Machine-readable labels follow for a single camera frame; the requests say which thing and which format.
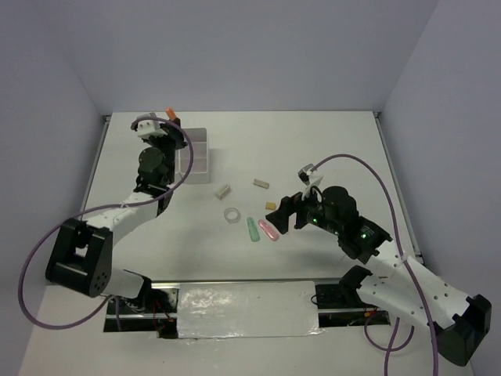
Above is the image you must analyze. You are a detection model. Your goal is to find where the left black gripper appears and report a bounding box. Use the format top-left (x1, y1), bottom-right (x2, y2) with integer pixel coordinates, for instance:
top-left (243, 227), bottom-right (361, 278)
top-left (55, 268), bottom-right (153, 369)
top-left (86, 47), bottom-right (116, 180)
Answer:
top-left (145, 118), bottom-right (187, 185)

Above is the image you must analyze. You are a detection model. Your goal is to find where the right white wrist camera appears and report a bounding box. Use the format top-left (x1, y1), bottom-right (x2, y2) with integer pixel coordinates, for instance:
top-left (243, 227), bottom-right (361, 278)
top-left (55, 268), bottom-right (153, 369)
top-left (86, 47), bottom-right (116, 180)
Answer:
top-left (297, 164), bottom-right (323, 201)

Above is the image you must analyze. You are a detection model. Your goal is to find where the pink highlighter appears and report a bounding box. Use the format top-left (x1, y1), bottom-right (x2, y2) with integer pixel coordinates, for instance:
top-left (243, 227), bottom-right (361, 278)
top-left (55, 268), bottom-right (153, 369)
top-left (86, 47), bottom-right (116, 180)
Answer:
top-left (258, 219), bottom-right (279, 241)

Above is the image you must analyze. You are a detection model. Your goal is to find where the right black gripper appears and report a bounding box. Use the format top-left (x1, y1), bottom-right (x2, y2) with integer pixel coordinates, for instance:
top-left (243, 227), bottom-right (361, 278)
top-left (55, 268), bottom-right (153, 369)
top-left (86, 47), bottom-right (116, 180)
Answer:
top-left (265, 180), bottom-right (341, 235)

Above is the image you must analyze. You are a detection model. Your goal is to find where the right aluminium table rail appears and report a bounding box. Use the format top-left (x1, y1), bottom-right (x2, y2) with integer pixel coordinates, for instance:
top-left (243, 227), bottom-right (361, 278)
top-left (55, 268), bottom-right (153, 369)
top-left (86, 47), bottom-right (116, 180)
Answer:
top-left (373, 111), bottom-right (425, 265)

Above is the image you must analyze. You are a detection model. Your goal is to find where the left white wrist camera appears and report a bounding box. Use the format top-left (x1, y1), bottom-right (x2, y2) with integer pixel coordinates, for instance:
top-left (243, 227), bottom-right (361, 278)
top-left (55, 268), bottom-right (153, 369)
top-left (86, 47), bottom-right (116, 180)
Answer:
top-left (135, 113), bottom-right (167, 140)

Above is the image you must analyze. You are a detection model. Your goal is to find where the right white compartment container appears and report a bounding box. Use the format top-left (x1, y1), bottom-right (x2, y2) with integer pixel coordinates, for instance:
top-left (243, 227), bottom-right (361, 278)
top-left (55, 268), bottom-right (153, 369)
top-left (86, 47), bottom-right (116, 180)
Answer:
top-left (175, 128), bottom-right (210, 184)

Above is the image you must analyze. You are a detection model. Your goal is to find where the green highlighter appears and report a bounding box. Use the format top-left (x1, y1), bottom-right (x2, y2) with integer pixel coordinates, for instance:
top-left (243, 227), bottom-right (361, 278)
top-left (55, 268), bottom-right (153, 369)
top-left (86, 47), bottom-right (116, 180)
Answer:
top-left (246, 217), bottom-right (260, 242)

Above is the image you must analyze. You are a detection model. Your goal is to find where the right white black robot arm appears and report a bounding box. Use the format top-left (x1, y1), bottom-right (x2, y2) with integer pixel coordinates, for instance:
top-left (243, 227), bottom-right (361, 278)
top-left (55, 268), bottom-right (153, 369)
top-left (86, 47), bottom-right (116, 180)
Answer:
top-left (266, 186), bottom-right (492, 367)

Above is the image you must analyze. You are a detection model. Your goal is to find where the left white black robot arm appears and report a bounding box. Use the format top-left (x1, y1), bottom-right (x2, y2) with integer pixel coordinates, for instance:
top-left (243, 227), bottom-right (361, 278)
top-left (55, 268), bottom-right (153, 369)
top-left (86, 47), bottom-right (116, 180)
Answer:
top-left (45, 109), bottom-right (189, 313)

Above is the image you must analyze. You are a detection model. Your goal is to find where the beige eraser block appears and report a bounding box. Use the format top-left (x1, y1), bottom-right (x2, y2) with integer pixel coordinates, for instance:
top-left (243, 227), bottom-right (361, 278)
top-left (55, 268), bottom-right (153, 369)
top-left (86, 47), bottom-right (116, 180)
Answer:
top-left (253, 179), bottom-right (269, 189)

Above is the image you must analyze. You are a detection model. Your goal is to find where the clear tape roll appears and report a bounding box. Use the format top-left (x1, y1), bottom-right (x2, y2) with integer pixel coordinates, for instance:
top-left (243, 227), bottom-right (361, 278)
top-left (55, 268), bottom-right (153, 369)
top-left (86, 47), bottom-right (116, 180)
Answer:
top-left (223, 208), bottom-right (241, 224)

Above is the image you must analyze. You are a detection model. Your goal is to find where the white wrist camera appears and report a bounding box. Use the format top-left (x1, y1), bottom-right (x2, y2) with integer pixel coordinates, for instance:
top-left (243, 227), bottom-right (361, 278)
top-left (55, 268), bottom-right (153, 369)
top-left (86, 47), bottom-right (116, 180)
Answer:
top-left (135, 113), bottom-right (167, 140)
top-left (297, 164), bottom-right (323, 201)

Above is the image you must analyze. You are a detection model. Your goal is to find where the orange capped glue stick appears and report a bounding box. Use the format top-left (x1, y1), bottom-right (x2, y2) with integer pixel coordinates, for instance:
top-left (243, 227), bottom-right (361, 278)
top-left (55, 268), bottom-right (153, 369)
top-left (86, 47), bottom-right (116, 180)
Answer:
top-left (165, 107), bottom-right (177, 120)

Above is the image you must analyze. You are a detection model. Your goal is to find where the aluminium table rail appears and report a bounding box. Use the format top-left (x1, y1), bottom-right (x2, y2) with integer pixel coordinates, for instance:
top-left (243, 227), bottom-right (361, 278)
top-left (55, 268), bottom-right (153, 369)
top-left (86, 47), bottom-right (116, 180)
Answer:
top-left (80, 114), bottom-right (111, 211)
top-left (373, 111), bottom-right (425, 265)

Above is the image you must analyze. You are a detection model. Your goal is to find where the left aluminium table rail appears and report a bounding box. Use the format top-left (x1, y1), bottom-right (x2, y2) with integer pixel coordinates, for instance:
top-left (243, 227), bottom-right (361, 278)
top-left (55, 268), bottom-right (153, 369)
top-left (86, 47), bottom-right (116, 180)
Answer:
top-left (80, 114), bottom-right (111, 211)

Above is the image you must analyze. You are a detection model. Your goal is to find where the silver foil covered panel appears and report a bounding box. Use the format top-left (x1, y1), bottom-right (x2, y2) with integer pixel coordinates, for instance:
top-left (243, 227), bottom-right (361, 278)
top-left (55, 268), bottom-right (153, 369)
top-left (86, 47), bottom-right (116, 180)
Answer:
top-left (177, 281), bottom-right (321, 339)

